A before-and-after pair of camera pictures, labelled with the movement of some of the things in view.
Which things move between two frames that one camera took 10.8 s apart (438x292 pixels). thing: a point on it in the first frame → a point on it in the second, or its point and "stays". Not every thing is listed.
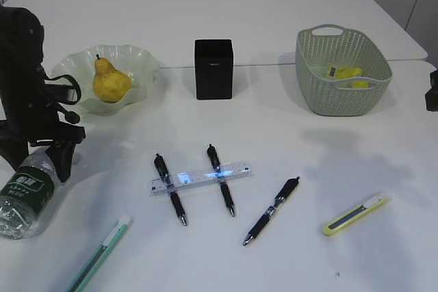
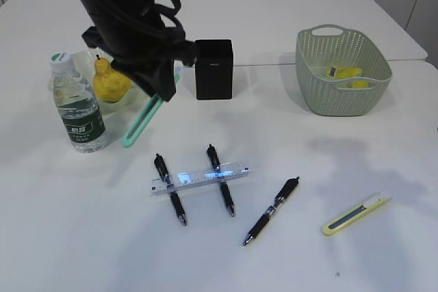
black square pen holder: x=214 y=69 stays
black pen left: x=161 y=164 stays
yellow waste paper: x=347 y=72 stays
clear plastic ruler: x=161 y=184 stays
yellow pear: x=109 y=85 stays
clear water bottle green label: x=26 y=194 → x=79 y=104
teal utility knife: x=89 y=269 → x=143 y=120
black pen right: x=284 y=194 stays
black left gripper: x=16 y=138 → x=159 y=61
